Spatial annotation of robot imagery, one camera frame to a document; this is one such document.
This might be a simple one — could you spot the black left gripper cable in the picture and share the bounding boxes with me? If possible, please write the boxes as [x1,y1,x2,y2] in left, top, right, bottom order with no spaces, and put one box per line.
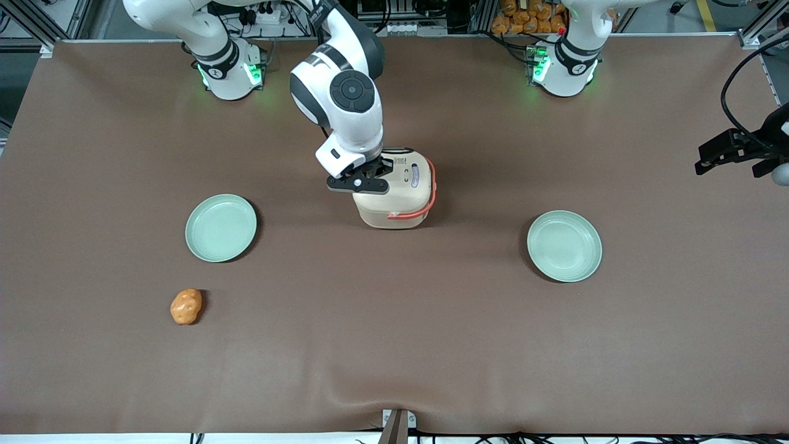
[720,32,789,155]

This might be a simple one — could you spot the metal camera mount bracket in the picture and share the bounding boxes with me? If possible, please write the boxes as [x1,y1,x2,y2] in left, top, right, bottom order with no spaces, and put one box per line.
[377,408,417,444]

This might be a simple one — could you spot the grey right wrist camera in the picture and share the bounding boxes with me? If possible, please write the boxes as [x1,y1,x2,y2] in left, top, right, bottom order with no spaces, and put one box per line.
[315,141,361,180]

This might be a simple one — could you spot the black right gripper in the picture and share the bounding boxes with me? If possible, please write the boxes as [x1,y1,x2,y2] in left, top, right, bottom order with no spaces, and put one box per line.
[326,157,396,195]

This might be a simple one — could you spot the brown table mat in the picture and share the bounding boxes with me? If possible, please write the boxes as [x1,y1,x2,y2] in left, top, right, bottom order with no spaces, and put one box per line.
[0,36,789,436]

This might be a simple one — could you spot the pile of orange breads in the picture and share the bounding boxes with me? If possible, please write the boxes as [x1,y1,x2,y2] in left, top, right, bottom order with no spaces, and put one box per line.
[491,0,568,36]

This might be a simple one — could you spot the white power strip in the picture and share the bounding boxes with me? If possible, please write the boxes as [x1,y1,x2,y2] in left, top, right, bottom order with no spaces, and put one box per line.
[243,0,292,27]

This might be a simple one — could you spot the cream rice cooker orange handle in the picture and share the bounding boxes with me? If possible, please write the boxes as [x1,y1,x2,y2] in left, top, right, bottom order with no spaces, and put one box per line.
[351,149,438,230]

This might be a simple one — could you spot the pale green round plate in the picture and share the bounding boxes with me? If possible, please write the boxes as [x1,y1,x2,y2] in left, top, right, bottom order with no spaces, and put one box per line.
[185,194,258,263]
[526,210,603,283]

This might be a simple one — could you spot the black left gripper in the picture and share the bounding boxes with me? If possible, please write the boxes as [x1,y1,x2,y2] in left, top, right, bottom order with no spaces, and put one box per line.
[695,103,789,177]

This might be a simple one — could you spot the aluminium frame post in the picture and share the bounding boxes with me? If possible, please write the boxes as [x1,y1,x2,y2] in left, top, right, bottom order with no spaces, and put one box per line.
[737,0,789,50]
[0,0,93,53]

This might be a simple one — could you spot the orange brown potato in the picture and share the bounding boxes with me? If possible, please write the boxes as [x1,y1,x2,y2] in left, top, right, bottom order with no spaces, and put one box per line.
[170,288,203,326]

